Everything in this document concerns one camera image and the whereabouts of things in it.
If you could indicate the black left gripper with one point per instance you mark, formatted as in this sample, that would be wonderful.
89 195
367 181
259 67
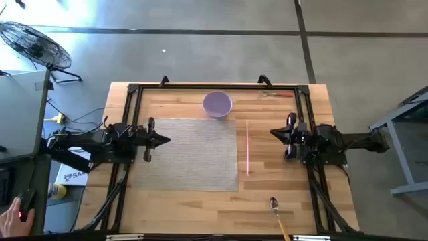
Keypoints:
150 139

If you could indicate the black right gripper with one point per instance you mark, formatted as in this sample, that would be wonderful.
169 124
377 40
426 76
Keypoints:
296 137

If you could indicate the white cardboard box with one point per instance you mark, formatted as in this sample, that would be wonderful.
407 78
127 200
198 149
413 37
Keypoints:
72 176

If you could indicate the grey desk top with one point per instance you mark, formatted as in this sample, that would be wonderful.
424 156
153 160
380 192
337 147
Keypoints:
20 114

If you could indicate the black computer mouse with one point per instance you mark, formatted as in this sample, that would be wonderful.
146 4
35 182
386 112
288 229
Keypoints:
27 201

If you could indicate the grey metal table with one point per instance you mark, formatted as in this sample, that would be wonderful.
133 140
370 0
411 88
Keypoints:
398 150

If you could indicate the grey woven placemat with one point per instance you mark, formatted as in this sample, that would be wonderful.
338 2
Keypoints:
194 157

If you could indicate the yellow power strip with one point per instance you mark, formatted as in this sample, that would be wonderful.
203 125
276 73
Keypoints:
59 118

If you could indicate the yellow bottle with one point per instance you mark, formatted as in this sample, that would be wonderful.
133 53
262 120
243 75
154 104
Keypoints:
57 191

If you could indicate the black keyboard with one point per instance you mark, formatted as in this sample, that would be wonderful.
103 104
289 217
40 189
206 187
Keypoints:
5 187

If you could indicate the person's hand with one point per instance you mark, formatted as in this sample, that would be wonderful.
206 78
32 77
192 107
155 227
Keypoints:
10 221

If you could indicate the pink drinking straw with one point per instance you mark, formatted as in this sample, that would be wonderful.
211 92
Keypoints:
247 147

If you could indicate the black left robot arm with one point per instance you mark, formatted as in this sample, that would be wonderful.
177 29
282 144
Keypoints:
100 144

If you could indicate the purple plastic bowl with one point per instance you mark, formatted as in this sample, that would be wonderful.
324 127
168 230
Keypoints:
217 103

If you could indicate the black table clamp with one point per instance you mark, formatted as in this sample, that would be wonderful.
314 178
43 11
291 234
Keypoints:
265 80
164 81

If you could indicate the black aluminium table frame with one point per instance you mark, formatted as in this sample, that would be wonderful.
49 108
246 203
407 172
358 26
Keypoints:
217 86

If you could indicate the black floor fan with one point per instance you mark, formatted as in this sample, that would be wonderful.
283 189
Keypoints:
33 45

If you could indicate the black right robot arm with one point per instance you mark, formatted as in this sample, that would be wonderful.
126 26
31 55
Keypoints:
334 142

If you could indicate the dark desk surface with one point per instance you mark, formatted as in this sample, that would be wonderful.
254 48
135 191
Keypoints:
41 187

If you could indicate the silver metal bracket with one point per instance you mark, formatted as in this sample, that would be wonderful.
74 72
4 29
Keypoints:
123 238
311 238

